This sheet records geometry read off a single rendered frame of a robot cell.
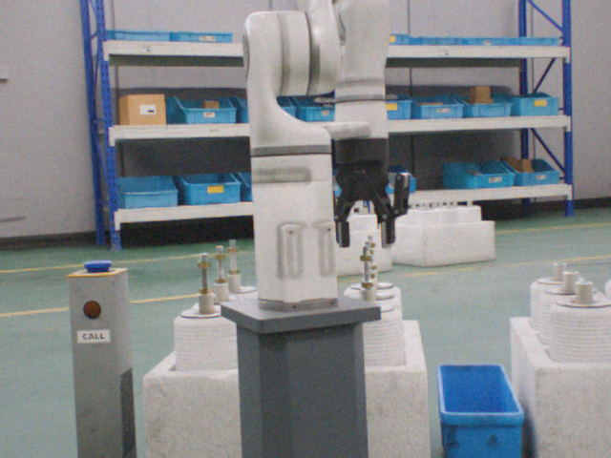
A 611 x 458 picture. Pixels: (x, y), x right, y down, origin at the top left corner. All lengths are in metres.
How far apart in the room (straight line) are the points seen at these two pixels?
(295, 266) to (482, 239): 3.23
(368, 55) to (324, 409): 0.50
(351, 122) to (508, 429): 0.46
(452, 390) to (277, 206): 0.65
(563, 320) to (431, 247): 2.76
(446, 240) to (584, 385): 2.84
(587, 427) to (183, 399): 0.54
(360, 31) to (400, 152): 6.14
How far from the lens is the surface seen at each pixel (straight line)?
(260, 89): 0.97
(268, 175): 0.97
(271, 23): 0.98
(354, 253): 3.78
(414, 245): 4.04
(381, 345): 1.23
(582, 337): 1.26
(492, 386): 1.52
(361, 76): 1.23
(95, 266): 1.36
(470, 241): 4.12
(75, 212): 6.50
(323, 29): 0.99
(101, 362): 1.36
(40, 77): 6.52
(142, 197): 5.86
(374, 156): 1.22
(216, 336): 1.26
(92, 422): 1.39
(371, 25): 1.23
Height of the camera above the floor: 0.45
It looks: 4 degrees down
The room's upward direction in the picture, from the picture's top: 3 degrees counter-clockwise
